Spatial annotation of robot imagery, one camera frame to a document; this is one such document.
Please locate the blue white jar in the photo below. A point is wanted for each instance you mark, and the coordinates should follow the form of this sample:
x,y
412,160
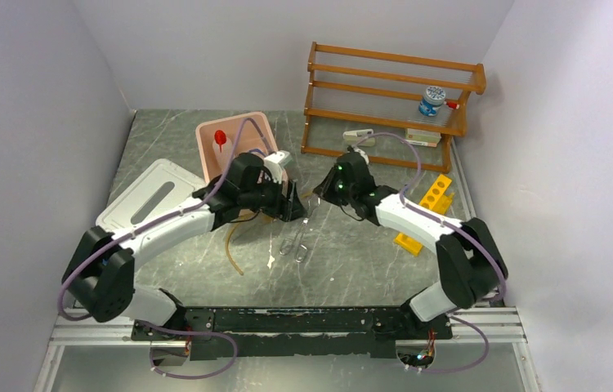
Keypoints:
x,y
433,98

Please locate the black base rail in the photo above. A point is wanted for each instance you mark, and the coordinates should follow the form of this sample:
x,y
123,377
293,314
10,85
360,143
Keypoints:
x,y
261,332

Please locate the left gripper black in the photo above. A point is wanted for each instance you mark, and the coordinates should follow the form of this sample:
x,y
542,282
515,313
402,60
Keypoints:
x,y
288,208

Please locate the white bin lid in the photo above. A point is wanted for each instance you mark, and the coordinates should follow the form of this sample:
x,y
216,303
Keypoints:
x,y
162,186

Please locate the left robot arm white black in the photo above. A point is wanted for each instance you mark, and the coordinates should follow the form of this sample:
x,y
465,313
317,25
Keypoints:
x,y
100,275

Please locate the white stapler on shelf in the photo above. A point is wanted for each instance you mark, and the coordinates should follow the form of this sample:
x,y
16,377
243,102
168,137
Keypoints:
x,y
357,137

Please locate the pink plastic bin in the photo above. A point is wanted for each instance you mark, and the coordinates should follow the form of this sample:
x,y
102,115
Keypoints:
x,y
243,129

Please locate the red cap wash bottle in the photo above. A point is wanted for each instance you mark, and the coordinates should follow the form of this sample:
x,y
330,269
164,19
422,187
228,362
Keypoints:
x,y
223,148

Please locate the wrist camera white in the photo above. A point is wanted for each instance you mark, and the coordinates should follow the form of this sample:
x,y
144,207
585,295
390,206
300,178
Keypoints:
x,y
363,155
276,163

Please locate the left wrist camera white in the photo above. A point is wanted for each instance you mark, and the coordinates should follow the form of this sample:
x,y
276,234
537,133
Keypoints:
x,y
276,163

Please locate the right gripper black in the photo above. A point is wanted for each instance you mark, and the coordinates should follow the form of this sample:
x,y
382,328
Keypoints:
x,y
326,186

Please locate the blue safety glasses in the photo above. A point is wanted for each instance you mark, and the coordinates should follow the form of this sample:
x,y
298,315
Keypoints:
x,y
257,147

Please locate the wooden shelf rack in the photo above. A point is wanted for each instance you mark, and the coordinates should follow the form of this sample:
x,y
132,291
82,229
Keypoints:
x,y
384,89

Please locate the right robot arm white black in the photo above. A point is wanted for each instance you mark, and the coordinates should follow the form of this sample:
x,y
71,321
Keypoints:
x,y
468,260

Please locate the aluminium frame rail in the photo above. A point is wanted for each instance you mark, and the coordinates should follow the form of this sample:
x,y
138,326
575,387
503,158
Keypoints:
x,y
485,325

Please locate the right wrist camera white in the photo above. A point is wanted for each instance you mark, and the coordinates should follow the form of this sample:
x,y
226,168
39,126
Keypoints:
x,y
363,155

